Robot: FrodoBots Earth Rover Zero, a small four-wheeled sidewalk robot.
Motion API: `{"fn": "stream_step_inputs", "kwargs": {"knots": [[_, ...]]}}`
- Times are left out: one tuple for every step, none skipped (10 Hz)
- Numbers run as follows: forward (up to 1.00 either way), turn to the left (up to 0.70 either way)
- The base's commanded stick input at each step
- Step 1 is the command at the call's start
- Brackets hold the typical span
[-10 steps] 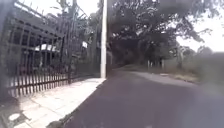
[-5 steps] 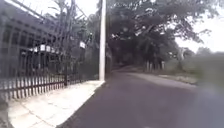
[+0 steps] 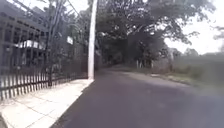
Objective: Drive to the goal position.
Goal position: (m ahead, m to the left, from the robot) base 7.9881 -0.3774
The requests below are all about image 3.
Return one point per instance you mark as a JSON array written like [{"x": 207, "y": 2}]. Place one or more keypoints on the pale concrete pavement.
[{"x": 40, "y": 106}]

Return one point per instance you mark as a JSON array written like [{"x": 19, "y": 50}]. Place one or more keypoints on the dark grey asphalt road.
[{"x": 140, "y": 100}]

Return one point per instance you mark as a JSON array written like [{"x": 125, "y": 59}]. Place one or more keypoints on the dark picket fence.
[{"x": 23, "y": 81}]

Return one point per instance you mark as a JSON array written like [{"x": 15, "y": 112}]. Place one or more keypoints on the grassy verge with bushes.
[{"x": 193, "y": 70}]

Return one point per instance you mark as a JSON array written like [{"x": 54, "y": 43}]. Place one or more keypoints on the pale concrete utility pole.
[{"x": 91, "y": 43}]

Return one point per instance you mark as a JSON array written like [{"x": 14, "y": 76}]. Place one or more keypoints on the building with barred windows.
[{"x": 23, "y": 40}]

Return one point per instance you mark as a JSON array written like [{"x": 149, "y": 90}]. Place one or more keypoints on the thin bare tree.
[{"x": 51, "y": 43}]

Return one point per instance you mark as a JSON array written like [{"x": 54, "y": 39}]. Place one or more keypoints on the large dark tree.
[{"x": 140, "y": 30}]

